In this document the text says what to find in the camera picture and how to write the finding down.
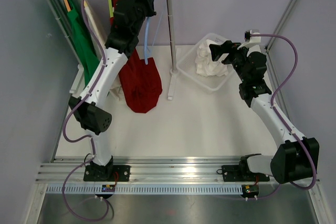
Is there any red t shirt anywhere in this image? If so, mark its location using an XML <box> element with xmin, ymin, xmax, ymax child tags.
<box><xmin>105</xmin><ymin>0</ymin><xmax>162</xmax><ymax>113</ymax></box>

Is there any white printed t shirt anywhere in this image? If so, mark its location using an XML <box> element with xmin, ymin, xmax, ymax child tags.
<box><xmin>195</xmin><ymin>39</ymin><xmax>229</xmax><ymax>77</ymax></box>

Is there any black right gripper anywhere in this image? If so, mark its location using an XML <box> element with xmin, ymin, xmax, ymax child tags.
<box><xmin>209</xmin><ymin>41</ymin><xmax>253</xmax><ymax>83</ymax></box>

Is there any beige t shirt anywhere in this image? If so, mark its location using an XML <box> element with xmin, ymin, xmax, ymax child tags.
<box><xmin>84</xmin><ymin>0</ymin><xmax>125</xmax><ymax>101</ymax></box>

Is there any aluminium frame rail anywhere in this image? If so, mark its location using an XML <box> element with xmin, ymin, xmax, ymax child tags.
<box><xmin>35</xmin><ymin>156</ymin><xmax>240</xmax><ymax>185</ymax></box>

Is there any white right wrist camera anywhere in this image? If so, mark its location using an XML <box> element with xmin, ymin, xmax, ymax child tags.
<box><xmin>238</xmin><ymin>29</ymin><xmax>261</xmax><ymax>49</ymax></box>

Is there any white plastic basket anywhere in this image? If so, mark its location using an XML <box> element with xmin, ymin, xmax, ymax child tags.
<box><xmin>177</xmin><ymin>33</ymin><xmax>234</xmax><ymax>92</ymax></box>

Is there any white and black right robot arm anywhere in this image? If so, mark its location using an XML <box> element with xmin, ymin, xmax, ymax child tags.
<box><xmin>209</xmin><ymin>40</ymin><xmax>319</xmax><ymax>188</ymax></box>

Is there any light blue plastic hanger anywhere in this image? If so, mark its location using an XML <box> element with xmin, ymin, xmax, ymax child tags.
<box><xmin>143</xmin><ymin>0</ymin><xmax>165</xmax><ymax>65</ymax></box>

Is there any aluminium corner post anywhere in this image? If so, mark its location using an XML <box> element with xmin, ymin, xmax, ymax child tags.
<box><xmin>264</xmin><ymin>0</ymin><xmax>316</xmax><ymax>51</ymax></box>

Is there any white slotted cable duct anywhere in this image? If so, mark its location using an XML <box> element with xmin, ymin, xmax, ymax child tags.
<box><xmin>46</xmin><ymin>184</ymin><xmax>243</xmax><ymax>195</ymax></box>

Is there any lime green hanger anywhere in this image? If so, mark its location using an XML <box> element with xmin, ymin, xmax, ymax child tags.
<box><xmin>108</xmin><ymin>0</ymin><xmax>114</xmax><ymax>18</ymax></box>

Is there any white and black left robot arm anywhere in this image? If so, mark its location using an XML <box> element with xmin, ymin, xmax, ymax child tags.
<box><xmin>69</xmin><ymin>0</ymin><xmax>156</xmax><ymax>182</ymax></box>

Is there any green t shirt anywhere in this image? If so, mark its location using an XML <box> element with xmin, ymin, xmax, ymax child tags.
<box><xmin>66</xmin><ymin>0</ymin><xmax>99</xmax><ymax>85</ymax></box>

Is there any silver clothes rack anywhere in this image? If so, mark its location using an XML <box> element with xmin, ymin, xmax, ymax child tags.
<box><xmin>29</xmin><ymin>0</ymin><xmax>184</xmax><ymax>101</ymax></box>

